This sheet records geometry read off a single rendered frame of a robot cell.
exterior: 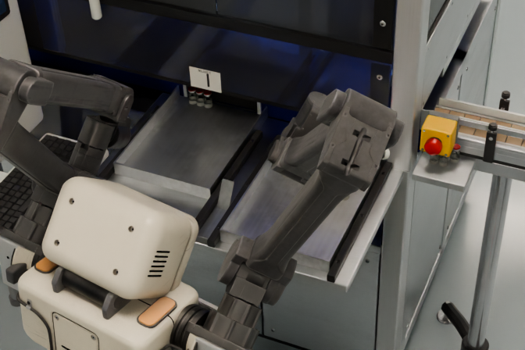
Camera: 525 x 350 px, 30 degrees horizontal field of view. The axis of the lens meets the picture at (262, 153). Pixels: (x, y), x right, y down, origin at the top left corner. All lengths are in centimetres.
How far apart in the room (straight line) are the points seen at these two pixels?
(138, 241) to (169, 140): 97
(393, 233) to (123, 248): 111
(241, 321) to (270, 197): 75
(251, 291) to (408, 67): 79
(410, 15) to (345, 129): 81
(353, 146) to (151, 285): 43
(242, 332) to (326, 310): 126
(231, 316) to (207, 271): 135
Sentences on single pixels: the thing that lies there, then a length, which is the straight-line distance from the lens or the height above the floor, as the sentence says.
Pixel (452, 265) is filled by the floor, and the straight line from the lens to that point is 339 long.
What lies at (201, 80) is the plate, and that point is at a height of 101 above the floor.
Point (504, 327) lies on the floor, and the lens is 324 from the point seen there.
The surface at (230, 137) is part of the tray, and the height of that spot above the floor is 88.
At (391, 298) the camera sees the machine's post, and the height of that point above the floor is 42.
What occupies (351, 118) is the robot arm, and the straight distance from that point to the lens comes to 135.
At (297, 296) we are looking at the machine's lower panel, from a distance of 284.
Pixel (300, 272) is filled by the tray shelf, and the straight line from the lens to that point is 213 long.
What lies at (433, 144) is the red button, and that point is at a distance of 226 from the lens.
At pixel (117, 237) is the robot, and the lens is 156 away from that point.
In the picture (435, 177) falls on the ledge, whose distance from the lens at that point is 237.
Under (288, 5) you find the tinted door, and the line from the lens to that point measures 223.
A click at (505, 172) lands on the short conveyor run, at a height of 86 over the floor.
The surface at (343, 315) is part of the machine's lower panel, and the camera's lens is 283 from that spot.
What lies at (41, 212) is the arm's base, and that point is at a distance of 181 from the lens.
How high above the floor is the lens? 244
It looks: 40 degrees down
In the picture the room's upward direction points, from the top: 3 degrees counter-clockwise
